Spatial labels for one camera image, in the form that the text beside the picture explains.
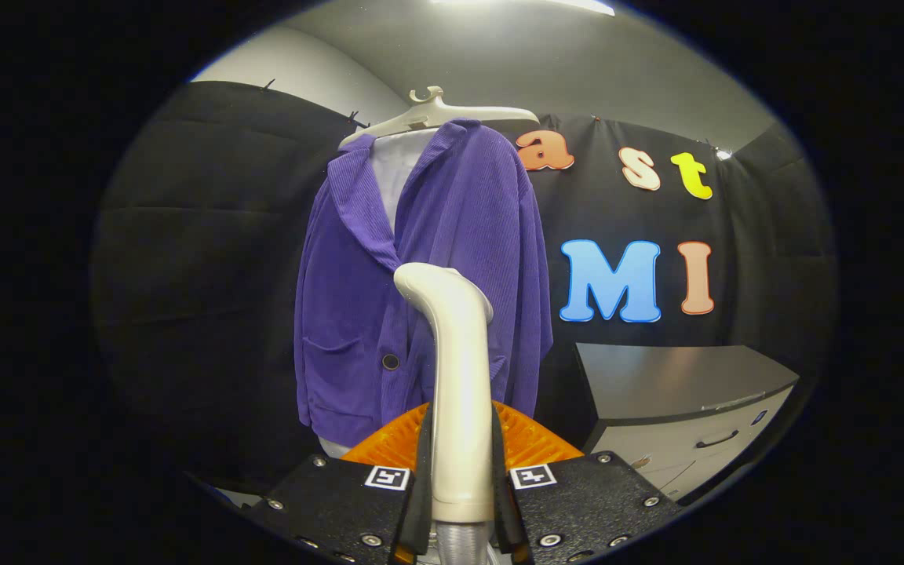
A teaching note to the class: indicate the white clothes hanger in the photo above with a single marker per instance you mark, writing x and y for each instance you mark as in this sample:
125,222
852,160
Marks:
428,118

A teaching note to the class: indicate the black backdrop cloth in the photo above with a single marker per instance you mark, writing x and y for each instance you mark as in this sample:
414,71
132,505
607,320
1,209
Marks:
617,212

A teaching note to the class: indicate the grey cabinet with dark top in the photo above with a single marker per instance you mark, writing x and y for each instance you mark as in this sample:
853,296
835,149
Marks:
672,384

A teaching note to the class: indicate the black quilted wall cloth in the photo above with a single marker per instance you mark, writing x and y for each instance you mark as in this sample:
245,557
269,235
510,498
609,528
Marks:
781,251
209,275

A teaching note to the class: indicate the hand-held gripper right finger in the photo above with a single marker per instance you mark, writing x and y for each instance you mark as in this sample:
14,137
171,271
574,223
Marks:
501,486

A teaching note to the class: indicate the white garment steamer head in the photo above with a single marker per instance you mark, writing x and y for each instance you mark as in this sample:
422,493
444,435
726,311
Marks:
460,377

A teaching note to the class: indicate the large ceiling light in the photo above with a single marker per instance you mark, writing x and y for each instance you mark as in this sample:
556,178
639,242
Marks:
530,5

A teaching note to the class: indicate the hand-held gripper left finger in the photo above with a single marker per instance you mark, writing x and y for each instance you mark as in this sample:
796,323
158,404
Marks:
423,479

